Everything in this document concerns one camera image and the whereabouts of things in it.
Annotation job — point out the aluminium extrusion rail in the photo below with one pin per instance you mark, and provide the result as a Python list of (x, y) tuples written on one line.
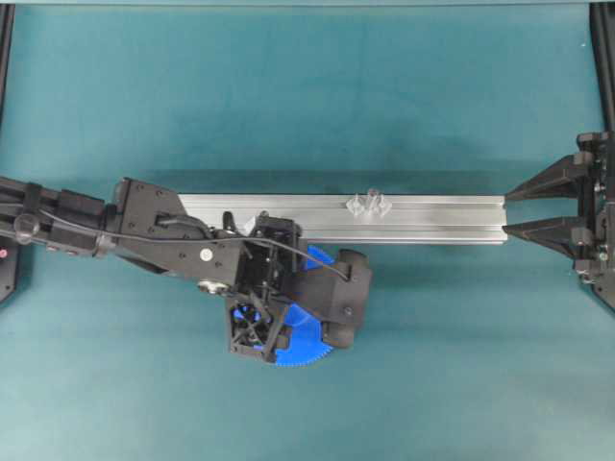
[(413, 219)]

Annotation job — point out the large blue plastic gear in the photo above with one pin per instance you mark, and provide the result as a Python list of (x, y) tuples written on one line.
[(306, 346)]

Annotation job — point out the right clear shaft mount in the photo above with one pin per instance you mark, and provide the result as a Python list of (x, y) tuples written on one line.
[(373, 203)]

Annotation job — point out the black frame post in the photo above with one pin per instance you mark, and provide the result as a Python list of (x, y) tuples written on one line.
[(601, 20), (7, 12)]

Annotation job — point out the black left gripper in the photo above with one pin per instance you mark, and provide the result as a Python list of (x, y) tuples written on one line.
[(255, 327)]

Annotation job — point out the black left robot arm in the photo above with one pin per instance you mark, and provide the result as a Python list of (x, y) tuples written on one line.
[(77, 224)]

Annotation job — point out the black left frame post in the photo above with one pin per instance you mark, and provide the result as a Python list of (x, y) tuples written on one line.
[(7, 12)]

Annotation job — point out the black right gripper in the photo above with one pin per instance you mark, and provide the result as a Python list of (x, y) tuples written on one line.
[(595, 259)]

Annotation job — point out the black right frame post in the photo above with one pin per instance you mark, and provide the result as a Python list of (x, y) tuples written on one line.
[(601, 20)]

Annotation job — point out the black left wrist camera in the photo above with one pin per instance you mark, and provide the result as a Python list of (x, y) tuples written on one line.
[(334, 291)]

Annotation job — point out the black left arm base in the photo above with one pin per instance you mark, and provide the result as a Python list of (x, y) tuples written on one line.
[(9, 261)]

